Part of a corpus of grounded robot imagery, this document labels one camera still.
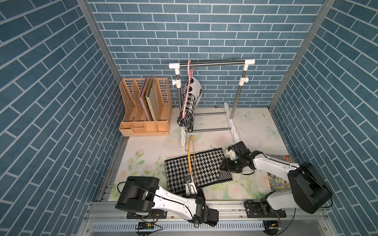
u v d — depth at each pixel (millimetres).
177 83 787
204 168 865
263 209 657
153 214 721
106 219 716
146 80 963
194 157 911
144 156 938
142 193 462
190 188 680
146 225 718
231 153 843
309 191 434
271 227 704
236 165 755
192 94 845
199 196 660
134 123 1012
